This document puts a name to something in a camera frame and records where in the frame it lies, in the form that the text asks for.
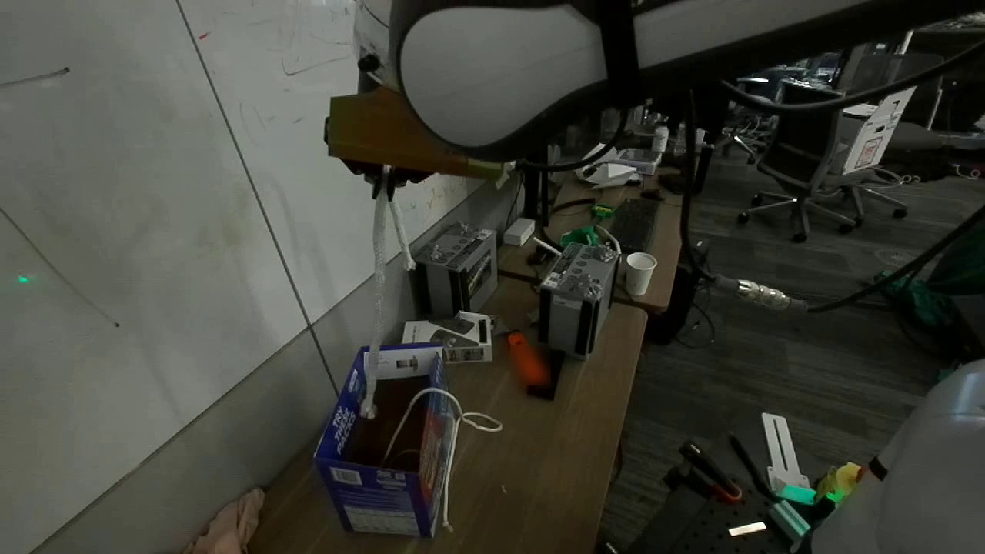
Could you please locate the yellow small object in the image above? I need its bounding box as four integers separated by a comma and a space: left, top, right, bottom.
815, 460, 867, 500

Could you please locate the grey metal case with label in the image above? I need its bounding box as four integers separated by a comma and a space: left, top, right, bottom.
413, 222, 503, 320

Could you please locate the black stand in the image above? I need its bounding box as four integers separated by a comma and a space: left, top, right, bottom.
657, 240, 715, 349

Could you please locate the peach cloth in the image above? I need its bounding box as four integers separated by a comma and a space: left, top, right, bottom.
189, 487, 267, 554

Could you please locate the black clamp with orange trigger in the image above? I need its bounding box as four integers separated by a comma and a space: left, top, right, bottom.
672, 437, 748, 509

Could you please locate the white paper cup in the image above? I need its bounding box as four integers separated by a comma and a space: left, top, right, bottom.
623, 250, 663, 302

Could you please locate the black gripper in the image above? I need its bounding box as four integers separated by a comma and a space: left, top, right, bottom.
354, 163, 430, 204

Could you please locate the thin white cord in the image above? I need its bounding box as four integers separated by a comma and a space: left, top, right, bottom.
455, 405, 509, 437

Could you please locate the white power adapter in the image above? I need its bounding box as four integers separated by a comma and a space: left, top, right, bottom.
503, 217, 540, 250

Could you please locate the small silver piece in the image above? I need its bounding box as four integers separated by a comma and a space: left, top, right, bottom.
723, 516, 770, 543

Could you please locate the green small object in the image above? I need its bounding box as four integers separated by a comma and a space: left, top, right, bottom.
770, 477, 855, 519

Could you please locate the white metal bracket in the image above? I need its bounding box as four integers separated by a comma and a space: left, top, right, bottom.
756, 409, 814, 494

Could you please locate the orange and black tool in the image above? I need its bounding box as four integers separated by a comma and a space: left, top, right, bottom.
506, 329, 568, 405

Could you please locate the black stick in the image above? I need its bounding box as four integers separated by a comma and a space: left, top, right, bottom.
728, 433, 776, 503

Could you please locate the large grey metal case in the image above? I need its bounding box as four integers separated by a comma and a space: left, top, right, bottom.
536, 240, 623, 361

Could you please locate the white paper sign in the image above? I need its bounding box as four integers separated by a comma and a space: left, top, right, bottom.
842, 87, 921, 180

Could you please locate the brown wrist camera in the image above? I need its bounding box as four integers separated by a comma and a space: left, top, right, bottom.
322, 87, 516, 189

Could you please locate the green plastic object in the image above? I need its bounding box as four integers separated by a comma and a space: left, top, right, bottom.
557, 200, 618, 252

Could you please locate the blue cardboard box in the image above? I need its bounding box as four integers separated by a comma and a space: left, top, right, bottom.
310, 341, 464, 543

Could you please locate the white hose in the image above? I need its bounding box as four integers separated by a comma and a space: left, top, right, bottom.
598, 222, 627, 271

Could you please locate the medium white rope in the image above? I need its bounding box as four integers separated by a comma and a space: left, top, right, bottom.
378, 385, 468, 537

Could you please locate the black computer monitor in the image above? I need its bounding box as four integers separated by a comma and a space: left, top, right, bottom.
520, 156, 557, 240

